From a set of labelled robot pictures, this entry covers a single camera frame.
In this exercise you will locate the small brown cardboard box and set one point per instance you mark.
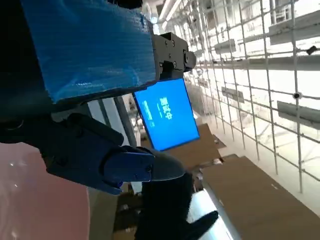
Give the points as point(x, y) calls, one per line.
point(202, 145)

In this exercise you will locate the large brown cardboard box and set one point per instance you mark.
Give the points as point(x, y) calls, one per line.
point(257, 200)

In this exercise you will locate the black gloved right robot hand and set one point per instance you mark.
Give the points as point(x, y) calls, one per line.
point(165, 207)

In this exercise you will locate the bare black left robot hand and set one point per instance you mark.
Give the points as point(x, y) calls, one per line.
point(87, 55)

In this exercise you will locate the blue monitor screen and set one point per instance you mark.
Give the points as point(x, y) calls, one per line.
point(170, 115)

